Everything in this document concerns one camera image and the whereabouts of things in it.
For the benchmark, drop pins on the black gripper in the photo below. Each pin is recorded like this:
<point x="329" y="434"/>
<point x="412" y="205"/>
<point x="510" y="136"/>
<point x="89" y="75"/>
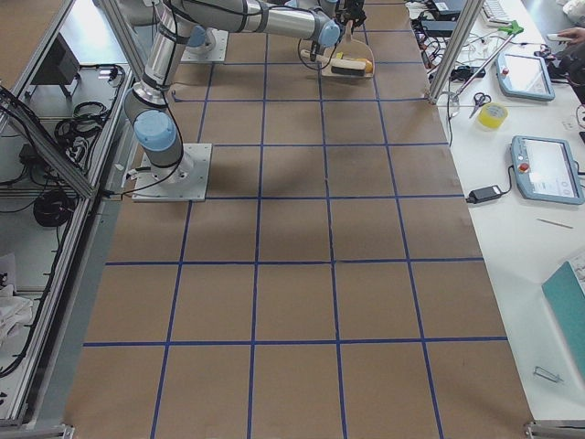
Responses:
<point x="349" y="10"/>

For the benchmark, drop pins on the white hand brush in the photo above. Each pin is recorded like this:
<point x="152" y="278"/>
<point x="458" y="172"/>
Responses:
<point x="340" y="66"/>

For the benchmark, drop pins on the beige dustpan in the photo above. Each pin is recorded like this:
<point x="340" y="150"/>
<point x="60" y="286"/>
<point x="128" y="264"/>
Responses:
<point x="349" y="47"/>

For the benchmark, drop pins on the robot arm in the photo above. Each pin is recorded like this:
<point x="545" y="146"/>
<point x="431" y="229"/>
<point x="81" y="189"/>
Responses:
<point x="146" y="104"/>

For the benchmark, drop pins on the black power adapter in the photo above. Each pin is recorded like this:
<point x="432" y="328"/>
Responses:
<point x="434" y="28"/>

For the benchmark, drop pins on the yellow tape roll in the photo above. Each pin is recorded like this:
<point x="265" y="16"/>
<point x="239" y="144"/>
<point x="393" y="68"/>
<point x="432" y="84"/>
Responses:
<point x="492" y="115"/>

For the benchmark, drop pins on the long metal rod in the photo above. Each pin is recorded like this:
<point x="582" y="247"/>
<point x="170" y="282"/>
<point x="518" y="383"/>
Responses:
<point x="511" y="35"/>

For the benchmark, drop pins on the teach pendant far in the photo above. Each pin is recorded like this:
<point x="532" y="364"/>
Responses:
<point x="524" y="77"/>

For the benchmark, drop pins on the teach pendant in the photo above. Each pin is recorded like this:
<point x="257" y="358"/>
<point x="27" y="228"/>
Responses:
<point x="524" y="77"/>
<point x="545" y="170"/>

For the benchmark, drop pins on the black power brick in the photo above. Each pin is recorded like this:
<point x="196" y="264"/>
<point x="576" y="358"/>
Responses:
<point x="484" y="194"/>

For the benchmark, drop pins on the teach pendant near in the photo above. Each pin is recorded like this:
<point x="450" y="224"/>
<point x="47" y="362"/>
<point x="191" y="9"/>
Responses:
<point x="545" y="170"/>

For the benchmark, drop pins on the teal notebook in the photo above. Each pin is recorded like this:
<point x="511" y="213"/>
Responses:
<point x="565" y="294"/>

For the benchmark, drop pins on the aluminium frame post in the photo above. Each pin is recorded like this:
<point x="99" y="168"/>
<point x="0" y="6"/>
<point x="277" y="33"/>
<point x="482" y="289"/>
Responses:
<point x="467" y="18"/>

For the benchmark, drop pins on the black handled scissors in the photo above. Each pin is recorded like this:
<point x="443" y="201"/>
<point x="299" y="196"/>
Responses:
<point x="479" y="100"/>

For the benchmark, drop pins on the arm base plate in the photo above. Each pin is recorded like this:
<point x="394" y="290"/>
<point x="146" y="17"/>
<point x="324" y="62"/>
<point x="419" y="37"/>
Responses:
<point x="187" y="183"/>

